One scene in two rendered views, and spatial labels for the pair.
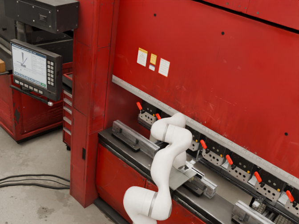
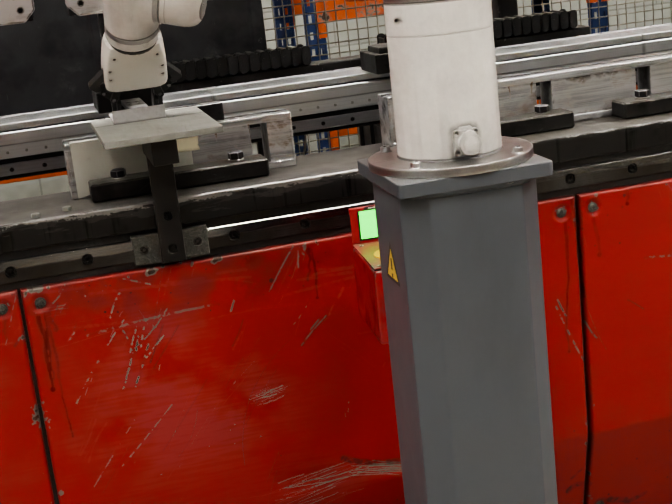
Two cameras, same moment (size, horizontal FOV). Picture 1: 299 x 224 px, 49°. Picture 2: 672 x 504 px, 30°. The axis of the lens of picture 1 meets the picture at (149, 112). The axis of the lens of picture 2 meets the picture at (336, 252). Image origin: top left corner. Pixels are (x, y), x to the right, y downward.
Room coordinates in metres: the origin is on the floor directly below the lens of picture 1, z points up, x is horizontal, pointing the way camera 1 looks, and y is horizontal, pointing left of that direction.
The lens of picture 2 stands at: (0.35, 1.13, 1.28)
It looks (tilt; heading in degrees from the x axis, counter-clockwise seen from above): 15 degrees down; 308
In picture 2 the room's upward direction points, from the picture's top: 6 degrees counter-clockwise
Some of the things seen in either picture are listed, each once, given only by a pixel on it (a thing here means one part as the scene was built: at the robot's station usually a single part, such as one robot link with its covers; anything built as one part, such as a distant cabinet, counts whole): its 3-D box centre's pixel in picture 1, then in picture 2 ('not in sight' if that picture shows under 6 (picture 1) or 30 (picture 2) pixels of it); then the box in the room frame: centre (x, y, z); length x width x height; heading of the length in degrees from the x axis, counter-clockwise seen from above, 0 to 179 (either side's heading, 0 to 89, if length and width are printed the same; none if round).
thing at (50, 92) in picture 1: (38, 68); not in sight; (2.25, 0.89, 1.42); 0.45 x 0.12 x 0.36; 66
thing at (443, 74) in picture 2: not in sight; (443, 80); (1.13, -0.07, 1.09); 0.19 x 0.19 x 0.18
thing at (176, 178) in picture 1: (175, 174); (153, 126); (1.80, -0.26, 1.00); 0.26 x 0.18 x 0.01; 142
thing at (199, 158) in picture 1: (200, 156); (130, 97); (2.04, -0.45, 1.01); 0.26 x 0.12 x 0.05; 142
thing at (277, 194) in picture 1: (271, 182); not in sight; (1.56, -0.80, 1.26); 0.15 x 0.09 x 0.17; 52
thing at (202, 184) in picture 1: (191, 177); (180, 152); (1.88, -0.39, 0.92); 0.39 x 0.06 x 0.10; 52
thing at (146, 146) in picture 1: (135, 138); not in sight; (2.25, 0.08, 0.92); 0.50 x 0.06 x 0.10; 52
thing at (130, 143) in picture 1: (125, 141); not in sight; (2.24, 0.16, 0.89); 0.30 x 0.05 x 0.03; 52
